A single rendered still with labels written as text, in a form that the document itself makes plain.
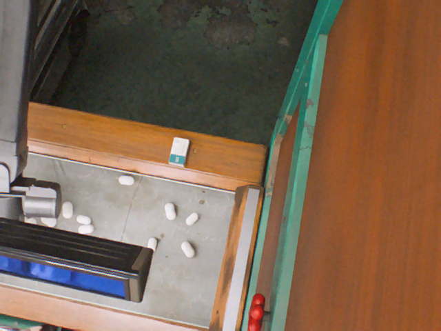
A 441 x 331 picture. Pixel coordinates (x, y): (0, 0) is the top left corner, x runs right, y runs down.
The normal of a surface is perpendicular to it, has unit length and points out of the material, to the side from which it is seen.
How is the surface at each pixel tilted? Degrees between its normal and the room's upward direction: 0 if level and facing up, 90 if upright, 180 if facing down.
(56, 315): 0
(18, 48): 37
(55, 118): 0
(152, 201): 0
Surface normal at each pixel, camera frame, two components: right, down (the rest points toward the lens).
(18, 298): 0.00, -0.25
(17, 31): 0.17, 0.35
